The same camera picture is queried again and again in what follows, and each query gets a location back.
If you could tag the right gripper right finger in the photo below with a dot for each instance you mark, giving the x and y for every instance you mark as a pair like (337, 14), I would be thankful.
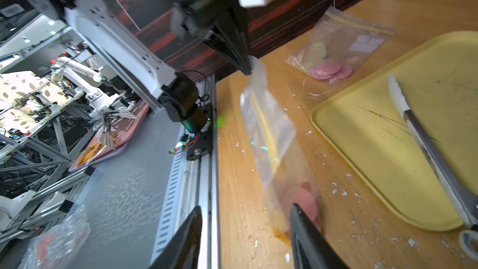
(310, 249)

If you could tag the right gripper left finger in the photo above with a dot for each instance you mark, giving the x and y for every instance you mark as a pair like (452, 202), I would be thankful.
(182, 252)

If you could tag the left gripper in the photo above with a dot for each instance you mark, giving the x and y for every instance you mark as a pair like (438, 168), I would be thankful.
(226, 18)

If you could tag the pink round cookie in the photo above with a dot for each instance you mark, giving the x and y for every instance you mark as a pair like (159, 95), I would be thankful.
(344, 72)
(307, 203)
(324, 71)

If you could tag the clear resealable bag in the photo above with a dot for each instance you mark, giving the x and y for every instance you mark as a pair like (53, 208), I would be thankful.
(342, 38)
(279, 159)

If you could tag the yellow tray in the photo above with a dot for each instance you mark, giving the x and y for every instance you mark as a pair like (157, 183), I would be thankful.
(439, 80)

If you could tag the metal tongs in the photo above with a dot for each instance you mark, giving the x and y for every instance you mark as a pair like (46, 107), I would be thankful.
(464, 201)

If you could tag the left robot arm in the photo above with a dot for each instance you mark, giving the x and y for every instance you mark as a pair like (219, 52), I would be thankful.
(172, 90)

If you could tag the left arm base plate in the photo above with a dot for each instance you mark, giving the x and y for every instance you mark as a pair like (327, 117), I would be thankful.
(201, 146)

